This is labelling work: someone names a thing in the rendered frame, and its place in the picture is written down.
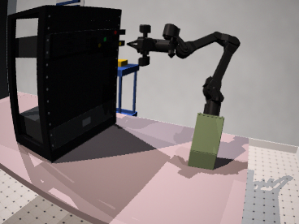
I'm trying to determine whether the black server rack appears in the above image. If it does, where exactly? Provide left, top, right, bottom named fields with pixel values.
left=7, top=5, right=126, bottom=163

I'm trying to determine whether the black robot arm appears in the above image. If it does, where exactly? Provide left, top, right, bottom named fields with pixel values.
left=136, top=24, right=241, bottom=116

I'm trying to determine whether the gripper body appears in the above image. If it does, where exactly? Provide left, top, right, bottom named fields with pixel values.
left=138, top=24, right=161, bottom=67

